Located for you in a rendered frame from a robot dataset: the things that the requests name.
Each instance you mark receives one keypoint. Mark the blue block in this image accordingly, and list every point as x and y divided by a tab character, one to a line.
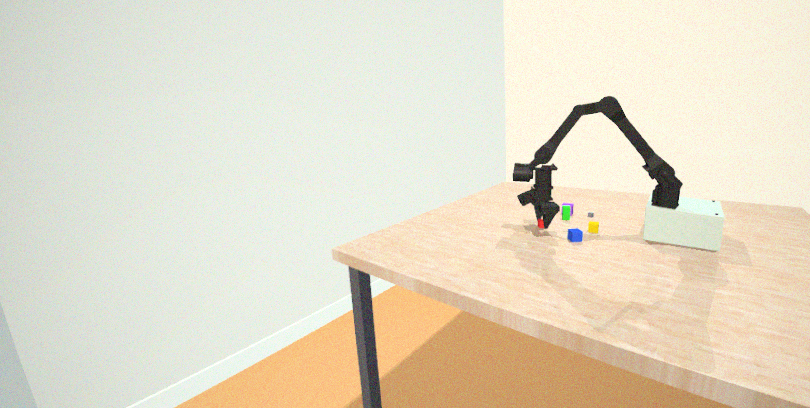
574	235

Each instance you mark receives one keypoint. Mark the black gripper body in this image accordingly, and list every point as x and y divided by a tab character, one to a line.
544	192

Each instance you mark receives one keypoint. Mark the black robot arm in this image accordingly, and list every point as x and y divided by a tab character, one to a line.
667	191

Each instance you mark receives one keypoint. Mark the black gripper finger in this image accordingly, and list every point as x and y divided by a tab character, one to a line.
538	215
547	218

